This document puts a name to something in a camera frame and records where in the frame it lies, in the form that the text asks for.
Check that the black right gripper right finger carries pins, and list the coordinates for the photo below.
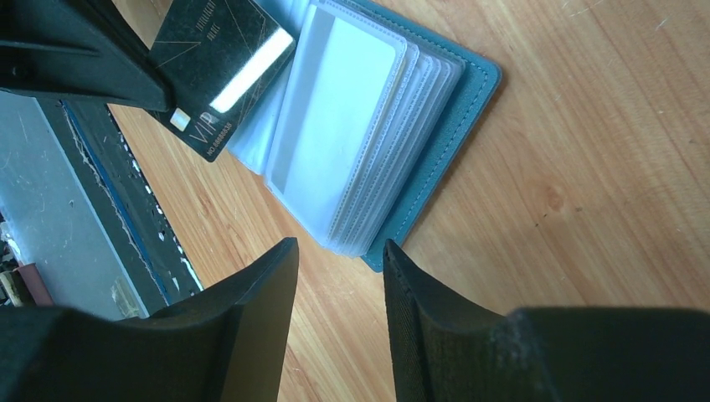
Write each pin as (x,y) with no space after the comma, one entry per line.
(447,348)

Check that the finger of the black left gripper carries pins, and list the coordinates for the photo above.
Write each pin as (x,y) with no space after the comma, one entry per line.
(77,50)

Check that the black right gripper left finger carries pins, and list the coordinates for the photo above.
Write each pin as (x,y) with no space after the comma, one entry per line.
(226,343)

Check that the black VIP card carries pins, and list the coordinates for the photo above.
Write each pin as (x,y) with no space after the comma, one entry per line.
(218,58)

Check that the blue leather card holder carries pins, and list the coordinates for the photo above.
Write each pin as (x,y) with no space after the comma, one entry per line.
(433,104)

